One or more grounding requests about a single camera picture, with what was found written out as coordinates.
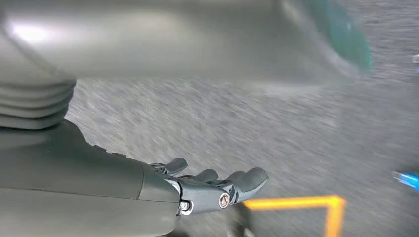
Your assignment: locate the blue metal shelf rack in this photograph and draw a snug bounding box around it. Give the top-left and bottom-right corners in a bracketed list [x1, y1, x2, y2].
[392, 170, 419, 192]

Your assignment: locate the yellow floor tape marking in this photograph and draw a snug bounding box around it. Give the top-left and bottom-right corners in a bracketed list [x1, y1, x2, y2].
[243, 195, 347, 237]

